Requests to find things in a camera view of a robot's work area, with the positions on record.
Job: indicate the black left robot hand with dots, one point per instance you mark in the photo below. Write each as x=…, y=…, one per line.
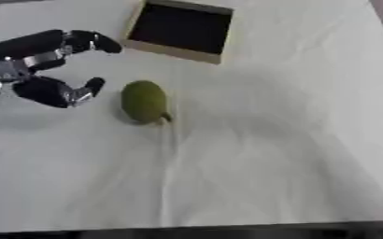
x=37, y=90

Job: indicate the tan cardboard box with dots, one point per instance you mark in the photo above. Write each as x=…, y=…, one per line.
x=179, y=29

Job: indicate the green toy fruit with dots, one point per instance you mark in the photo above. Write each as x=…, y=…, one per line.
x=143, y=101

